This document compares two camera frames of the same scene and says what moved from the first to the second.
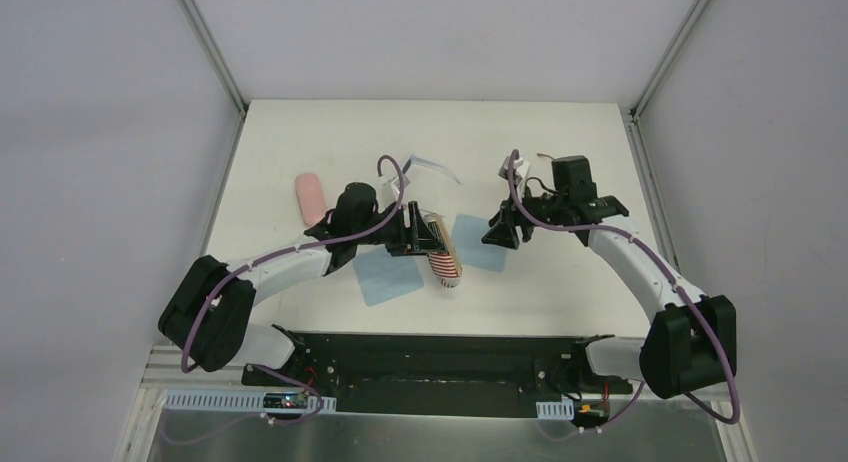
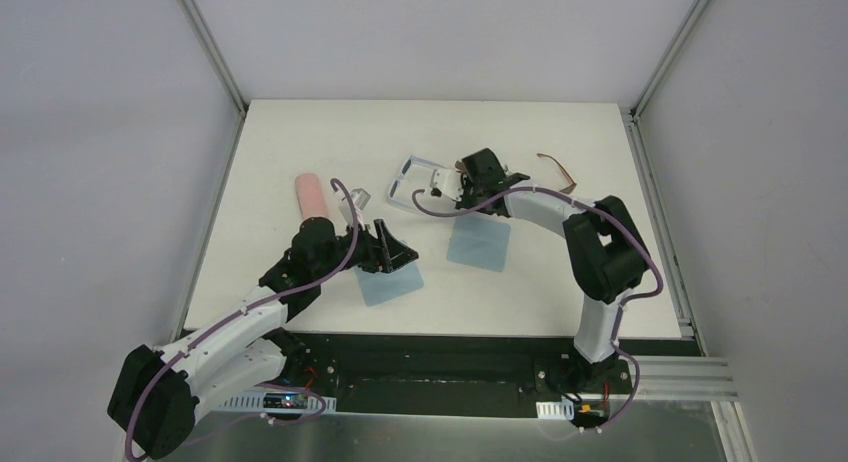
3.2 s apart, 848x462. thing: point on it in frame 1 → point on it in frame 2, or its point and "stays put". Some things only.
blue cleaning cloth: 382,276 stays put
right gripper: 504,234 → 465,202
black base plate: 436,375 stays put
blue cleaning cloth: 469,247 stays put
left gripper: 408,229 → 374,248
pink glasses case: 310,197 stays put
